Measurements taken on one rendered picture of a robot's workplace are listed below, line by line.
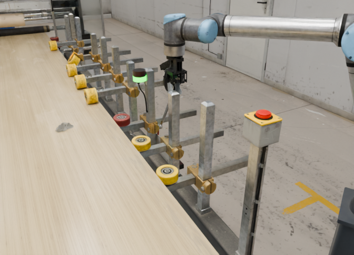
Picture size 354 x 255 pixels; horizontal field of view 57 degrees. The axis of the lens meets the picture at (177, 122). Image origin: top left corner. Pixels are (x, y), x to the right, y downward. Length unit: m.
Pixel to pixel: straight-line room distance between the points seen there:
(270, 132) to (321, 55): 3.32
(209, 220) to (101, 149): 0.50
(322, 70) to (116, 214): 3.45
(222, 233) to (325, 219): 1.36
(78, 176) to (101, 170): 0.08
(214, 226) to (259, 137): 0.52
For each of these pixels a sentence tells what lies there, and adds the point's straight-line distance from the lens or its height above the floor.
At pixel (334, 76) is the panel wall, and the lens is 4.07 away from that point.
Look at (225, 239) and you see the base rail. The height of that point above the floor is 0.70.
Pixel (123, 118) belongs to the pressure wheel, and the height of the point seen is 0.91.
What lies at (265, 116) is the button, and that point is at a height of 1.23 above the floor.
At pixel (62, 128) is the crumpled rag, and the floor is 0.90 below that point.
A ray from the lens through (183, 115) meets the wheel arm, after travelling 1.71.
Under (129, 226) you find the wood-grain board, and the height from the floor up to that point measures 0.90.
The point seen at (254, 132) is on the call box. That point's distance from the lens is 0.85.
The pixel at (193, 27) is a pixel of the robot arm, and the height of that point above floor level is 1.35.
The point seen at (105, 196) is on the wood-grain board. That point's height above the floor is 0.90.
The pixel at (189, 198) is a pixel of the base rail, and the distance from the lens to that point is 1.38.
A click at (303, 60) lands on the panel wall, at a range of 4.31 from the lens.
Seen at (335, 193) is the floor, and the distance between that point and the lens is 2.78.
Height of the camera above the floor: 1.58
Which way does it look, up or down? 27 degrees down
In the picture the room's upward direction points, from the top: straight up
